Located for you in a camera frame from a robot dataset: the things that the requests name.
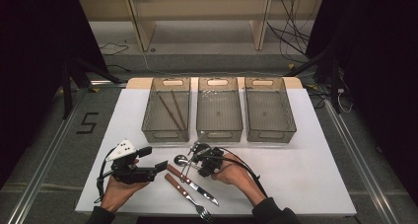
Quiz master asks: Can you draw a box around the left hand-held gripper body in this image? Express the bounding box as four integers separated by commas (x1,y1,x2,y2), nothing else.
105,138,158,186

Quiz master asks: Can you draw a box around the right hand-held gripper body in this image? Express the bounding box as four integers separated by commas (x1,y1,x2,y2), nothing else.
193,143,227,179

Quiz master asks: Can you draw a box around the steel spoon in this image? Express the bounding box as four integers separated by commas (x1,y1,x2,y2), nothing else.
174,154,202,172

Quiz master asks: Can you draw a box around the wooden handled knife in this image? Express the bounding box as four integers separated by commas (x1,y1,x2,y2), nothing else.
166,163,221,206

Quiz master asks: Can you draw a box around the smoky clear plastic bin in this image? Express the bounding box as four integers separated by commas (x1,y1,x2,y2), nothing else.
141,77,192,144
195,76,244,143
244,76,298,144

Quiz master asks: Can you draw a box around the wooden handled fork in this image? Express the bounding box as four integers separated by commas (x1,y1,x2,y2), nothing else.
164,173,215,224

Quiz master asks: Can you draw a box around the person's left hand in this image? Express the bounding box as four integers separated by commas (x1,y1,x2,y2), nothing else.
100,176,151,214

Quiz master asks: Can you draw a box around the person's right hand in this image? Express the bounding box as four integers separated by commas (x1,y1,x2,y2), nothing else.
210,152,267,206

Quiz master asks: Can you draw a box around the black metal stand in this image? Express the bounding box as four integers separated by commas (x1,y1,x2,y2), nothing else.
59,55,125,120
283,45,344,115

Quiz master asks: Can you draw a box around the light wooden shelf unit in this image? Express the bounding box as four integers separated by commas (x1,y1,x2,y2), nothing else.
77,0,325,52

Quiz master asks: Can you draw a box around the dark curtain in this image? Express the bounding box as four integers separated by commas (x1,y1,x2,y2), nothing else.
0,0,110,189
305,0,418,216

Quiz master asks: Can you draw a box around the left hand-held gripper cable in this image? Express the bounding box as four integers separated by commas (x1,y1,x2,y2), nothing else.
94,147,116,204

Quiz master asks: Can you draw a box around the short metal rail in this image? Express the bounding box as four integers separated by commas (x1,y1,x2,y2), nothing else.
90,79,128,88

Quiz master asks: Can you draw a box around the metal floor rail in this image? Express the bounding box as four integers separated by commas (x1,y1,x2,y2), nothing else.
5,88,91,224
322,98,401,224

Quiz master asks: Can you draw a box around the black floor cable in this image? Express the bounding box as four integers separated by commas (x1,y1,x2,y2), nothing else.
99,41,130,56

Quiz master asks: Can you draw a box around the bundle of black cables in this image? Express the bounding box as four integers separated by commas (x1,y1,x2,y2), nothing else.
265,0,318,64

